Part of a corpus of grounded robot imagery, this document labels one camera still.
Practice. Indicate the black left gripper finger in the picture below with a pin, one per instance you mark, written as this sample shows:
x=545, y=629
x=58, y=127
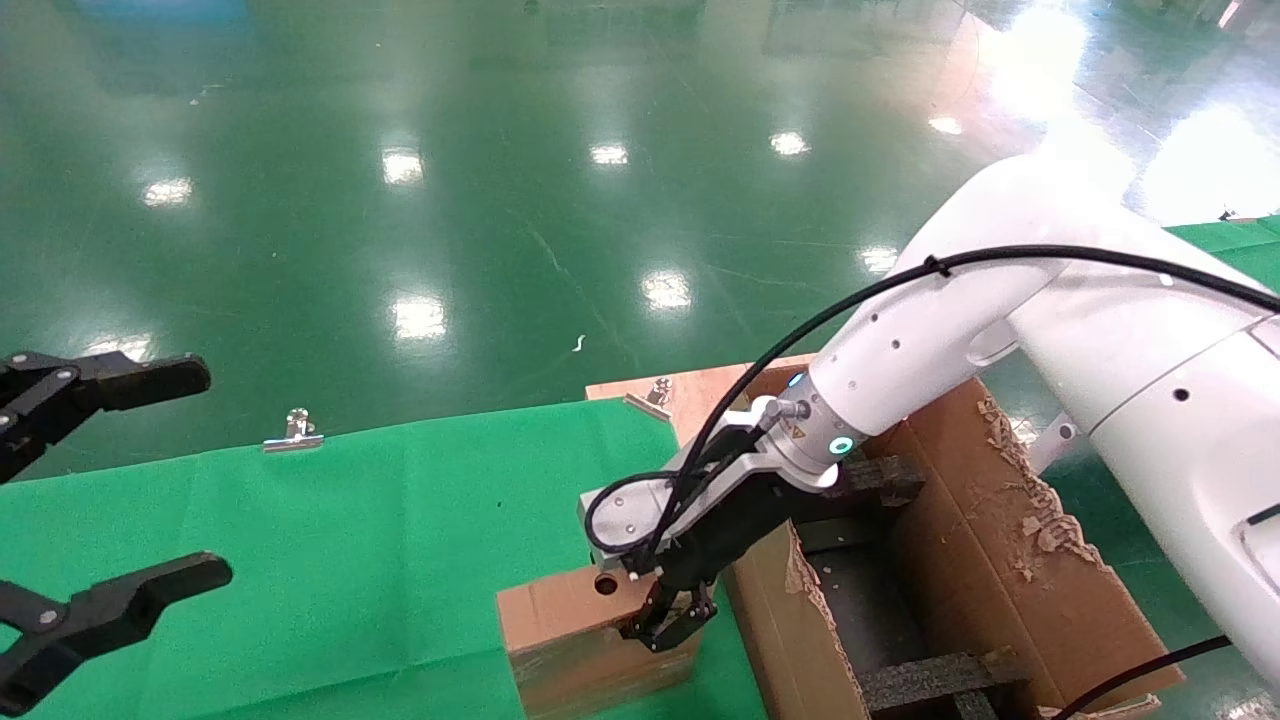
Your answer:
x=110, y=610
x=140, y=380

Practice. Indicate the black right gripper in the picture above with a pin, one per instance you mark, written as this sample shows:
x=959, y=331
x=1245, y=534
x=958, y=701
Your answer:
x=740, y=520

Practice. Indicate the small brown cardboard box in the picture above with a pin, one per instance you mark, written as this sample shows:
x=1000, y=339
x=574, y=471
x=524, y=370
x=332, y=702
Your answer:
x=560, y=640

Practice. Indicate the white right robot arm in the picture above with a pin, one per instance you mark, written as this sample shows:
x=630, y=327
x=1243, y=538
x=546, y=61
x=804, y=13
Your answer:
x=1100, y=330

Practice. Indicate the large open cardboard carton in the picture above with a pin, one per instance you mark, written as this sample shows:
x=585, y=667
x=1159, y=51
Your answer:
x=1000, y=560

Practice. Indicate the large green table cloth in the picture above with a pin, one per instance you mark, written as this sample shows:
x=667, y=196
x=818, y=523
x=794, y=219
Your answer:
x=350, y=550

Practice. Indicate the black foam insert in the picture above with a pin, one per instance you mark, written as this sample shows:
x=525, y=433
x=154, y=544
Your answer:
x=885, y=478
x=930, y=682

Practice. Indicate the green cloth with loose corner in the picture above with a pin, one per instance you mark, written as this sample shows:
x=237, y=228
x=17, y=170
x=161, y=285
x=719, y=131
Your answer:
x=1240, y=236

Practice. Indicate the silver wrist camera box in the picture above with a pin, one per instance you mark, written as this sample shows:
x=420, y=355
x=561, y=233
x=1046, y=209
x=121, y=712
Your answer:
x=625, y=515

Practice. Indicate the silver camera mount bracket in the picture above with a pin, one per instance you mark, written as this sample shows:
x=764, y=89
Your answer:
x=760, y=463

